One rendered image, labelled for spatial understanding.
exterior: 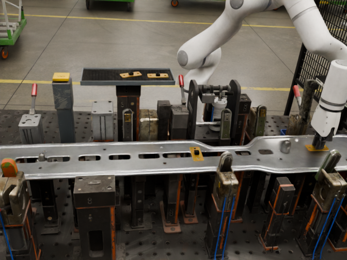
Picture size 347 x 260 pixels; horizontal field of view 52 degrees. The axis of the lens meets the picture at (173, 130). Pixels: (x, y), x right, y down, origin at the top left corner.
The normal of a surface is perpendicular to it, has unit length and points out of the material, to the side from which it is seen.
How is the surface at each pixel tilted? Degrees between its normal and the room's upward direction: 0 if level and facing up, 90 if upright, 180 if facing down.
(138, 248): 0
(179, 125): 90
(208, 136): 0
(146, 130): 90
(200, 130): 0
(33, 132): 90
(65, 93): 90
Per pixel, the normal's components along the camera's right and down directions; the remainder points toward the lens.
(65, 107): 0.15, 0.53
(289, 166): 0.07, -0.85
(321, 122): -0.99, 0.03
